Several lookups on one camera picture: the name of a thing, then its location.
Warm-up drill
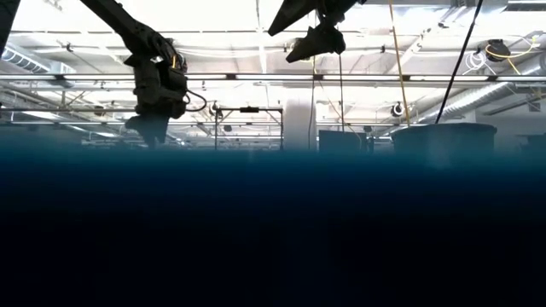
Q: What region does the black plastic bucket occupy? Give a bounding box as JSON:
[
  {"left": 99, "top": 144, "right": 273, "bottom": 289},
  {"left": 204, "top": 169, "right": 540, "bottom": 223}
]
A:
[{"left": 390, "top": 122, "right": 498, "bottom": 170}]

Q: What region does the white column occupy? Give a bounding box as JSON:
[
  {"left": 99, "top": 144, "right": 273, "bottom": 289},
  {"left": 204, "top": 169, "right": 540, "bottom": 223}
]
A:
[{"left": 283, "top": 96, "right": 317, "bottom": 151}]

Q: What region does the long ceiling light bar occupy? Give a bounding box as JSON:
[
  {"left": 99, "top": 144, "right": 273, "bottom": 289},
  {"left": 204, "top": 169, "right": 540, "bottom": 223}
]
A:
[{"left": 0, "top": 72, "right": 546, "bottom": 83}]

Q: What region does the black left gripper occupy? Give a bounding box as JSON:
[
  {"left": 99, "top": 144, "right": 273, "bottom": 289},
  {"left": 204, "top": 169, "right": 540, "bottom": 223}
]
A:
[{"left": 123, "top": 53, "right": 189, "bottom": 149}]

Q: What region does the yellow hanging cord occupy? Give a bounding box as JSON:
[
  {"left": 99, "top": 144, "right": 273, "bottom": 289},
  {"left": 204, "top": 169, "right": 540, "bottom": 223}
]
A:
[{"left": 386, "top": 0, "right": 411, "bottom": 128}]

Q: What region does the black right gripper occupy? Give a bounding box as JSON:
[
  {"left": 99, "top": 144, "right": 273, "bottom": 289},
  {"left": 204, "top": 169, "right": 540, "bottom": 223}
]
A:
[{"left": 267, "top": 0, "right": 369, "bottom": 65}]

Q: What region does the silver flexible duct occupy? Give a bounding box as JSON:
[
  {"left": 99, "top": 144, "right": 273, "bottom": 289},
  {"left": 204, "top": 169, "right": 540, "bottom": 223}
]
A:
[{"left": 415, "top": 55, "right": 546, "bottom": 125}]

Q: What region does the black background frame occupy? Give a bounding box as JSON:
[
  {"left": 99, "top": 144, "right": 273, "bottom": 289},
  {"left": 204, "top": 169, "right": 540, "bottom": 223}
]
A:
[{"left": 213, "top": 106, "right": 285, "bottom": 151}]

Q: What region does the black ceiling cable reel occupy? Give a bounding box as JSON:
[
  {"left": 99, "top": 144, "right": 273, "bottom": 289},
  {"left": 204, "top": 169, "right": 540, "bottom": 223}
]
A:
[{"left": 485, "top": 38, "right": 512, "bottom": 63}]

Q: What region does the dark background panel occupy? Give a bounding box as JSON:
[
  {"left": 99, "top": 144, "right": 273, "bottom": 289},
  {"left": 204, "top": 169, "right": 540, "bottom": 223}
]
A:
[
  {"left": 519, "top": 134, "right": 546, "bottom": 155},
  {"left": 317, "top": 129, "right": 370, "bottom": 155}
]

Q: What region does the thin black hanging cord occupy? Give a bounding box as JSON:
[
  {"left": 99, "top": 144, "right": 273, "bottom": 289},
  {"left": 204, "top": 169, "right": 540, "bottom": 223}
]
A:
[{"left": 338, "top": 53, "right": 346, "bottom": 133}]

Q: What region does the black left wrist camera cable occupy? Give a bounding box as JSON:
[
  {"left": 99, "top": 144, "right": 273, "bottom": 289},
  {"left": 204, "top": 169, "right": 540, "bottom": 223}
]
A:
[{"left": 184, "top": 88, "right": 209, "bottom": 113}]

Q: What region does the silver ceiling air duct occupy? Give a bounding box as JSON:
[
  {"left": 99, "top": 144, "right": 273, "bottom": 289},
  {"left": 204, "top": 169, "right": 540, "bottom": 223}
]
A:
[{"left": 0, "top": 40, "right": 77, "bottom": 90}]

